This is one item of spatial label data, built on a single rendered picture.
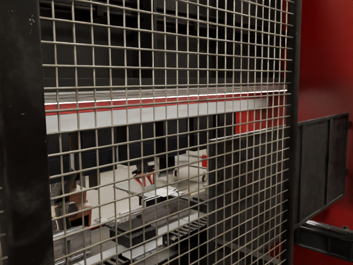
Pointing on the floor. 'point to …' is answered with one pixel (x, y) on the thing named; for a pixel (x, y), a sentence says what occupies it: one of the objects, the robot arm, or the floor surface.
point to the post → (23, 139)
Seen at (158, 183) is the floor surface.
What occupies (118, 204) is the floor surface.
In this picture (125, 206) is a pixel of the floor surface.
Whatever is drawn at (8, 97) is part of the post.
